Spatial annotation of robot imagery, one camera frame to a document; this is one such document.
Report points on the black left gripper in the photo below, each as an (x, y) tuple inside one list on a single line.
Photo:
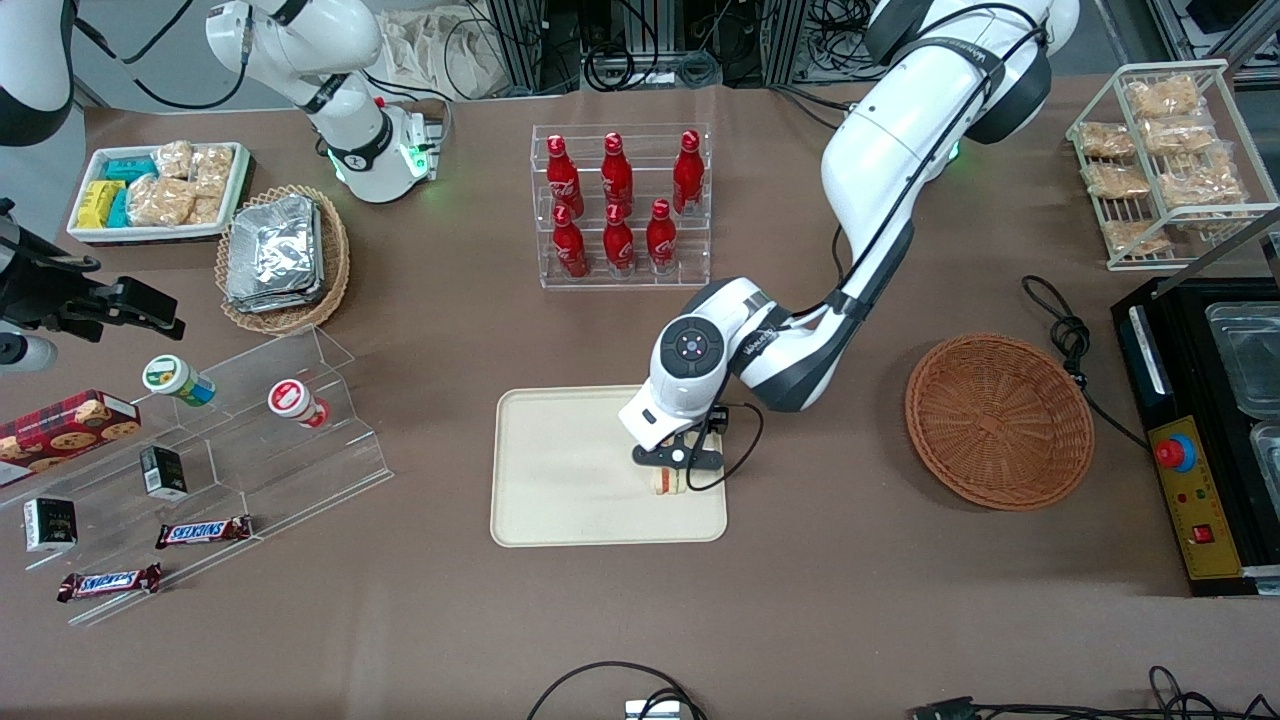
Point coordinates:
[(719, 419)]

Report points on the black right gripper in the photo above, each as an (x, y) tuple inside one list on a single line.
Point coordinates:
[(42, 296)]

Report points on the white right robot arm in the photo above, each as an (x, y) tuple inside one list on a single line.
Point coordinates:
[(350, 150)]

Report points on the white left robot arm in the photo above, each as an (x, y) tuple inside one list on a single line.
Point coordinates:
[(880, 160)]

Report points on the white rectangular snack tray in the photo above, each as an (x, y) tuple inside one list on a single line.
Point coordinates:
[(150, 234)]

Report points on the cream plastic tray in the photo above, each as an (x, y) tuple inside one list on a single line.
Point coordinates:
[(560, 470)]

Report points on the oval tan wicker basket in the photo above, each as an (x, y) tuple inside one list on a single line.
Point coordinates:
[(335, 270)]

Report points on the round brown wicker basket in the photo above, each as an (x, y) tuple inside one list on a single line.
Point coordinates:
[(1000, 420)]

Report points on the green lid yogurt cup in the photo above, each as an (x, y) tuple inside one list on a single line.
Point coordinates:
[(170, 376)]

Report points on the teal snack packet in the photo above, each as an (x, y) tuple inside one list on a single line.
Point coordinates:
[(130, 169), (119, 210)]

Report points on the clear bag of rice crackers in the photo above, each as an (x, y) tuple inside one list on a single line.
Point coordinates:
[(211, 172), (160, 202), (173, 160)]

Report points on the yellow snack packet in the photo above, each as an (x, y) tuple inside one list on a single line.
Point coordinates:
[(97, 204)]

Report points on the grey metal cylinder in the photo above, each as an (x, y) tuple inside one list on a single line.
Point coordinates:
[(25, 353)]

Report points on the silver foil pack stack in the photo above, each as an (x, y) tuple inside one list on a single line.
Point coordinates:
[(275, 250)]

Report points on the red cookie box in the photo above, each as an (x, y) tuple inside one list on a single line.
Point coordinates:
[(60, 430)]

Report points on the small black box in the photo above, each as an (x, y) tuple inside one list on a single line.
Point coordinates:
[(163, 472), (50, 525)]

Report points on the red lid yogurt cup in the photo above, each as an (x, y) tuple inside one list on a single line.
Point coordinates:
[(290, 400)]

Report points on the clear acrylic bottle rack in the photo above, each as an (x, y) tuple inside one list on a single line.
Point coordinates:
[(640, 282)]

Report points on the red cola bottle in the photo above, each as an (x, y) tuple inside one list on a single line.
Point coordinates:
[(570, 250), (619, 245), (560, 178), (661, 242), (617, 175), (688, 175)]

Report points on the clear acrylic stepped shelf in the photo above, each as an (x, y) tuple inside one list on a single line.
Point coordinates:
[(290, 470)]

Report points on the snickers chocolate bar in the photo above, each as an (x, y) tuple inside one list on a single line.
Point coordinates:
[(108, 582), (203, 532)]

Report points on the small silver device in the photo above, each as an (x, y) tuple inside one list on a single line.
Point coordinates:
[(652, 710)]

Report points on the beige cloth bag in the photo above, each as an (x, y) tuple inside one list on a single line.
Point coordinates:
[(440, 50)]

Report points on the brown pastry snack bag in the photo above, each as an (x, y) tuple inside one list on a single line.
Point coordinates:
[(1200, 182), (1178, 135), (1105, 140), (1115, 180), (1162, 96), (1135, 236)]

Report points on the black machine base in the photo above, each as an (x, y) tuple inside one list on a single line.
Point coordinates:
[(1230, 420)]

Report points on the grey metal bar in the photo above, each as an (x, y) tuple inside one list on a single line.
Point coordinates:
[(1215, 255)]

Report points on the clear plastic container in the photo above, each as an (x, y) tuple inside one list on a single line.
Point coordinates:
[(1250, 360), (1268, 455)]

